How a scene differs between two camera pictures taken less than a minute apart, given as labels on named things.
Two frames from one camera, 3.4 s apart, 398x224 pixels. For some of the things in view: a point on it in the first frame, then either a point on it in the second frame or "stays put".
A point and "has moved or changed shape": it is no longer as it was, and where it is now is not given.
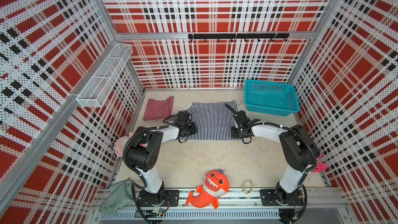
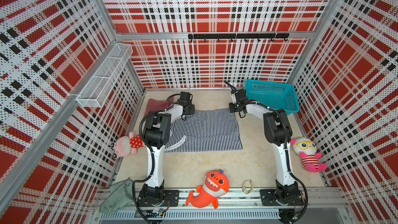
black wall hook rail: [240, 36] stays put
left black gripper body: [189, 129] to [191, 109]
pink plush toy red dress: [120, 143] stays put
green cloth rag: [121, 194] stays put
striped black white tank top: [214, 120] has moved or changed shape
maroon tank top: [156, 109] stays put
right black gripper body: [237, 133] to [234, 107]
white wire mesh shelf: [95, 93] stays put
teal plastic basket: [274, 98] stays put
